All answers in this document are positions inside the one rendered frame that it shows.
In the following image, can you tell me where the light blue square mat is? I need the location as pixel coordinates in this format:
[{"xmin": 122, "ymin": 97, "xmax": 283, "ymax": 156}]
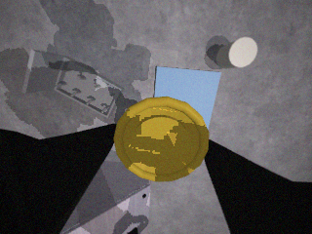
[{"xmin": 154, "ymin": 66, "xmax": 221, "ymax": 128}]

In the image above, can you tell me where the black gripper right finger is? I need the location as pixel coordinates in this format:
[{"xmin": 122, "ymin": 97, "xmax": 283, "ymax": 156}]
[{"xmin": 204, "ymin": 139, "xmax": 312, "ymax": 234}]

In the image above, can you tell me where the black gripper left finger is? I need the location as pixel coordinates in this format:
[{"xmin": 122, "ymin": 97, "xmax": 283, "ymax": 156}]
[{"xmin": 0, "ymin": 124, "xmax": 117, "ymax": 234}]

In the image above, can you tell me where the golden yellow plate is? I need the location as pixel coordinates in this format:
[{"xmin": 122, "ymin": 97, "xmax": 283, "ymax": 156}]
[{"xmin": 113, "ymin": 97, "xmax": 210, "ymax": 182}]

